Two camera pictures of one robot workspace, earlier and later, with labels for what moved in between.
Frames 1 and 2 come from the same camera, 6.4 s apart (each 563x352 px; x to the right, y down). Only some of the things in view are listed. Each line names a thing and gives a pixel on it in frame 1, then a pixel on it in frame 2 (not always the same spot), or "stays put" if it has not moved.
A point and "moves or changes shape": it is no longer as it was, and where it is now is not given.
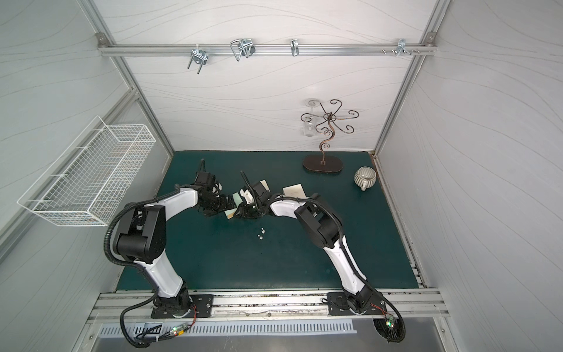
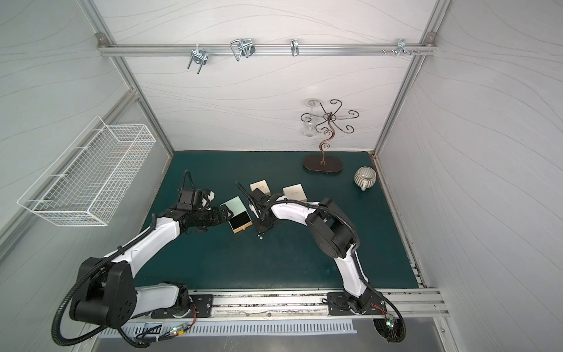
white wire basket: (86, 185) stays put
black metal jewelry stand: (330, 163) stays put
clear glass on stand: (310, 119) stays put
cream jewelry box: (265, 185) stays put
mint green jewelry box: (237, 200) moves or changes shape
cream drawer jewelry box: (295, 191) stays put
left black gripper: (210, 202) to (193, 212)
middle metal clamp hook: (242, 47) stays put
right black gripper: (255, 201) to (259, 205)
